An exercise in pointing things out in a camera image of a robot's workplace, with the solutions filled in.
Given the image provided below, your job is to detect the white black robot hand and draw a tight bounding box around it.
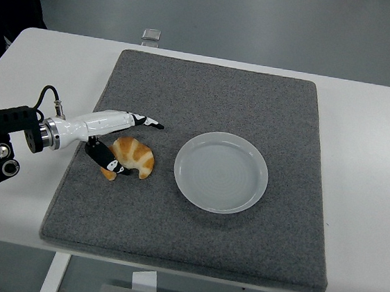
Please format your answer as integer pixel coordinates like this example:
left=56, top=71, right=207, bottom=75
left=51, top=103, right=167, bottom=180

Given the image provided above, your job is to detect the golden croissant bread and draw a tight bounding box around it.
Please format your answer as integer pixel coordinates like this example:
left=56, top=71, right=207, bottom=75
left=99, top=134, right=157, bottom=185

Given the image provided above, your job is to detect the light grey round plate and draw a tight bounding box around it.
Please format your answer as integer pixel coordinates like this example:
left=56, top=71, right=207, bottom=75
left=169, top=127, right=273, bottom=218

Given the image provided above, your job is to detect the square metal floor socket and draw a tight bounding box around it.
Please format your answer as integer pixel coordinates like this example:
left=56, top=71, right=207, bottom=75
left=142, top=28, right=163, bottom=43

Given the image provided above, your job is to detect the grey felt mat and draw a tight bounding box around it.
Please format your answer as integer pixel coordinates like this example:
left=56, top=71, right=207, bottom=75
left=35, top=41, right=350, bottom=292

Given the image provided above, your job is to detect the white table leg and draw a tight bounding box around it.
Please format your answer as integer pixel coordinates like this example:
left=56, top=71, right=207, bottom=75
left=38, top=251, right=72, bottom=292

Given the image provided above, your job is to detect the black wrist cable with connector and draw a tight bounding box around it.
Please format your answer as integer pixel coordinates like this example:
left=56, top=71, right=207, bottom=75
left=32, top=83, right=70, bottom=121

